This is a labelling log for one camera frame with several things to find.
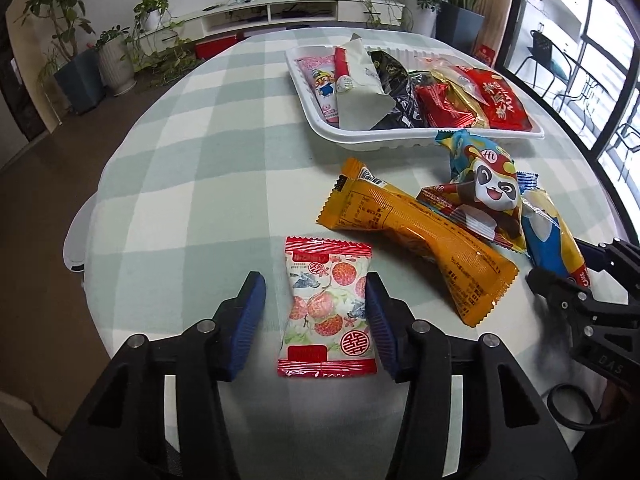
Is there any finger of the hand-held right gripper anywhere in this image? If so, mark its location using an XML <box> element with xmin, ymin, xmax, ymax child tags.
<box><xmin>577</xmin><ymin>237</ymin><xmax>640</xmax><ymax>286</ymax></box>
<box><xmin>526</xmin><ymin>266</ymin><xmax>640</xmax><ymax>356</ymax></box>

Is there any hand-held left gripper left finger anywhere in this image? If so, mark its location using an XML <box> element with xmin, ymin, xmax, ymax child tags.
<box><xmin>47</xmin><ymin>271</ymin><xmax>268</xmax><ymax>480</ymax></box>

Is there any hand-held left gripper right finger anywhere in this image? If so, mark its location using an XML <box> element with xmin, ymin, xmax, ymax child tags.
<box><xmin>365</xmin><ymin>271</ymin><xmax>578</xmax><ymax>480</ymax></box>

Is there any blue and yellow snack packet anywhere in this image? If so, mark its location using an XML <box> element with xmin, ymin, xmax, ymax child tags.
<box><xmin>515</xmin><ymin>172</ymin><xmax>593</xmax><ymax>286</ymax></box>

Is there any white and red lychee packet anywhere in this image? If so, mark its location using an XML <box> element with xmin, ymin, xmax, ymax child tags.
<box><xmin>276</xmin><ymin>235</ymin><xmax>378</xmax><ymax>378</ymax></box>

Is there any red and orange snack packet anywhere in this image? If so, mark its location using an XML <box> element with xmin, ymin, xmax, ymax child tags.
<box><xmin>417</xmin><ymin>183</ymin><xmax>528</xmax><ymax>253</ymax></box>

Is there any long orange snack packet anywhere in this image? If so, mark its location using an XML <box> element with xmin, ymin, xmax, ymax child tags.
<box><xmin>316</xmin><ymin>157</ymin><xmax>521</xmax><ymax>328</ymax></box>

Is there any blue panda snack packet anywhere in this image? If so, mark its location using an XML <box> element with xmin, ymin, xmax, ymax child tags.
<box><xmin>434</xmin><ymin>129</ymin><xmax>526</xmax><ymax>211</ymax></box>

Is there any gold snack packet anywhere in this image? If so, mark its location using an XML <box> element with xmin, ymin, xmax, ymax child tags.
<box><xmin>430</xmin><ymin>67</ymin><xmax>491</xmax><ymax>128</ymax></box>

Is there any white plastic tray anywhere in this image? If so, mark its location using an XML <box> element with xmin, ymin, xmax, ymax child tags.
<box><xmin>285</xmin><ymin>42</ymin><xmax>546</xmax><ymax>152</ymax></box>

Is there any small red snack packet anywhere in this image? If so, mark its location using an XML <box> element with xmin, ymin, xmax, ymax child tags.
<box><xmin>415</xmin><ymin>82</ymin><xmax>476</xmax><ymax>128</ymax></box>

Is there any long black snack packet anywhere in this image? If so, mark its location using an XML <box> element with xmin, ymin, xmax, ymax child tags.
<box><xmin>367</xmin><ymin>50</ymin><xmax>431</xmax><ymax>131</ymax></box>

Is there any plain white snack packet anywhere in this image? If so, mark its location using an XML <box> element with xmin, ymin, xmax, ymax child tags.
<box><xmin>334</xmin><ymin>34</ymin><xmax>396</xmax><ymax>131</ymax></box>

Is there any small orange and white packet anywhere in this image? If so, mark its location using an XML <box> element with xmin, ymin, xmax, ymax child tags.
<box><xmin>422</xmin><ymin>55</ymin><xmax>468</xmax><ymax>78</ymax></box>

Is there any black metal chair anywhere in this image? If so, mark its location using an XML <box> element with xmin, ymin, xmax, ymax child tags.
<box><xmin>592</xmin><ymin>122</ymin><xmax>640</xmax><ymax>186</ymax></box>
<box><xmin>515</xmin><ymin>30</ymin><xmax>576</xmax><ymax>96</ymax></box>

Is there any green checked tablecloth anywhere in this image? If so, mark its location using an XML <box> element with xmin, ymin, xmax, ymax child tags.
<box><xmin>82</xmin><ymin>27</ymin><xmax>626</xmax><ymax>480</ymax></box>

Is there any large red snack packet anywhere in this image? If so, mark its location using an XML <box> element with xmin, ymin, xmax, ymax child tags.
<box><xmin>452</xmin><ymin>64</ymin><xmax>533</xmax><ymax>131</ymax></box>

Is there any white chair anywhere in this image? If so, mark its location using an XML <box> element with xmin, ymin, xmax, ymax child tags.
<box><xmin>64</xmin><ymin>195</ymin><xmax>101</xmax><ymax>276</ymax></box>

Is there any glass balcony door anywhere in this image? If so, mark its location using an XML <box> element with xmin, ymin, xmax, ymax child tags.
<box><xmin>505</xmin><ymin>0</ymin><xmax>640</xmax><ymax>211</ymax></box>

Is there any pink cartoon snack packet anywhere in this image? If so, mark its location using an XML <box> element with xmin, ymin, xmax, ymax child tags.
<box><xmin>295</xmin><ymin>55</ymin><xmax>346</xmax><ymax>128</ymax></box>

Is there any wooden slatted panel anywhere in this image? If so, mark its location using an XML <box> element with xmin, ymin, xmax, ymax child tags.
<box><xmin>482</xmin><ymin>0</ymin><xmax>518</xmax><ymax>68</ymax></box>

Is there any large-leaf plant in dark pot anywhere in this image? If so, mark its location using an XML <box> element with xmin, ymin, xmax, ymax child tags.
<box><xmin>422</xmin><ymin>0</ymin><xmax>531</xmax><ymax>53</ymax></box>

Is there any red storage box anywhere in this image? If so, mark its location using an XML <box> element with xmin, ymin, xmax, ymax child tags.
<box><xmin>194</xmin><ymin>35</ymin><xmax>246</xmax><ymax>60</ymax></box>

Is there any plant in ribbed white pot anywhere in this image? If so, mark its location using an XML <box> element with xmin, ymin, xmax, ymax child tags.
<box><xmin>95</xmin><ymin>25</ymin><xmax>138</xmax><ymax>97</ymax></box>

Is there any tall plant in blue pot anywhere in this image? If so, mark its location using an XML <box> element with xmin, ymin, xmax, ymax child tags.
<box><xmin>15</xmin><ymin>0</ymin><xmax>106</xmax><ymax>116</ymax></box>

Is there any bushy plant in tall white pot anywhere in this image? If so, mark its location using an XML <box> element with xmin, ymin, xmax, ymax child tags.
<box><xmin>395</xmin><ymin>0</ymin><xmax>443</xmax><ymax>36</ymax></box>

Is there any trailing green plant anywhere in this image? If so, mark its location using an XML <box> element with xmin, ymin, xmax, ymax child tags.
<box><xmin>125</xmin><ymin>0</ymin><xmax>201</xmax><ymax>73</ymax></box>

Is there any white television cabinet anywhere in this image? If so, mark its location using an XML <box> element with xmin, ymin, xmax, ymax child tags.
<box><xmin>135</xmin><ymin>0</ymin><xmax>406</xmax><ymax>43</ymax></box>

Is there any black cable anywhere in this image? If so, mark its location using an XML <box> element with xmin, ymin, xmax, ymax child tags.
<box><xmin>547</xmin><ymin>384</ymin><xmax>613</xmax><ymax>431</ymax></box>

